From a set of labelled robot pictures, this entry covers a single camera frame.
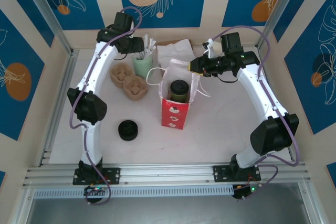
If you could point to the black coffee cup lid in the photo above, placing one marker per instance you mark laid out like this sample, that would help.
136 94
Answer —
179 86

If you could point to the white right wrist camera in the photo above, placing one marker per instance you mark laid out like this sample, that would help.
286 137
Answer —
208 48

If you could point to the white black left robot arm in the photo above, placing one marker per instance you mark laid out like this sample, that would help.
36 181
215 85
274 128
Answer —
94 72

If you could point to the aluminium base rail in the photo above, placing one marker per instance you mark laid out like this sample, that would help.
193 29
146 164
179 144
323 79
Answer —
168 174

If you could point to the beige pulp cup carrier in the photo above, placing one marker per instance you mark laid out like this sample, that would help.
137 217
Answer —
134 90

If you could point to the stack of white napkins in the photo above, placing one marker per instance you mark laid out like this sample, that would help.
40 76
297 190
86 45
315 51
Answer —
191 44

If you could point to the mint green straw holder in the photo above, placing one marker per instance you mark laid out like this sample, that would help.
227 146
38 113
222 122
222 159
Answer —
141 68

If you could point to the stack of black cup lids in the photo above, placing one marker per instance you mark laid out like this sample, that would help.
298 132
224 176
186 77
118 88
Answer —
127 130

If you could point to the aluminium frame post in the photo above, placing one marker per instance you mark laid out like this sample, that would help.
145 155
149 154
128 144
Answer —
50 16
280 11

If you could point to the white paper-wrapped straw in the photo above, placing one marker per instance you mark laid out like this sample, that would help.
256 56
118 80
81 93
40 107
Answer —
145 41
153 47
150 47
141 56

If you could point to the small controller circuit board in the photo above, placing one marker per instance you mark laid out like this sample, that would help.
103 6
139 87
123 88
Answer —
248 190
94 190

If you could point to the aluminium side rail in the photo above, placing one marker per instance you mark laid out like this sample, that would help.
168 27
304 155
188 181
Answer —
64 85

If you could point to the red white printed paper bag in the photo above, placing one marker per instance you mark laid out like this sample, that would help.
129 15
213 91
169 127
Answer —
174 115

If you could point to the green takeout coffee cup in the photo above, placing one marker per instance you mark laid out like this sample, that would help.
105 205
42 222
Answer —
179 98

